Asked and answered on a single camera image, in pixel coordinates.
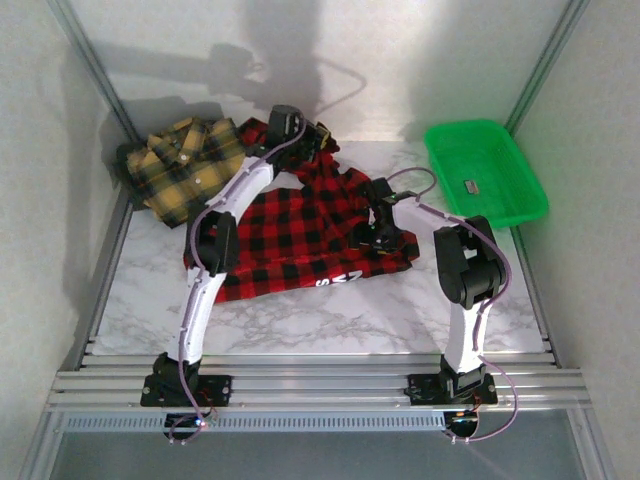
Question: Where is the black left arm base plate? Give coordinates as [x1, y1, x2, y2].
[141, 373, 233, 407]

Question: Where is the small circuit board with LED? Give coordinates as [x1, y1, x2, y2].
[164, 410, 219, 445]
[442, 408, 482, 444]

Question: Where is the aluminium table rail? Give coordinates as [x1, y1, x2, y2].
[47, 352, 589, 414]

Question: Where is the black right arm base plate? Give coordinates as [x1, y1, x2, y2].
[405, 372, 497, 406]

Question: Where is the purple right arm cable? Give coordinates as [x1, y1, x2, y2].
[387, 167, 521, 444]

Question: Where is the green plastic basket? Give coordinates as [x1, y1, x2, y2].
[423, 118, 550, 230]

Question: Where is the red black plaid shirt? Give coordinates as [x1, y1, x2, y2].
[182, 117, 421, 305]

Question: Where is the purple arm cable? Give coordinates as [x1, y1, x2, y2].
[387, 167, 521, 444]
[167, 115, 307, 446]

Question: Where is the yellow black plaid shirt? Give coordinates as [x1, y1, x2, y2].
[124, 115, 246, 230]

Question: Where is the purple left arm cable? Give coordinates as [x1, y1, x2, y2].
[167, 115, 307, 446]

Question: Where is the aluminium frame post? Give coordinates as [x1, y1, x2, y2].
[49, 0, 144, 144]
[502, 0, 591, 134]

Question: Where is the grey slotted cable duct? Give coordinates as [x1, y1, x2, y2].
[62, 412, 446, 434]

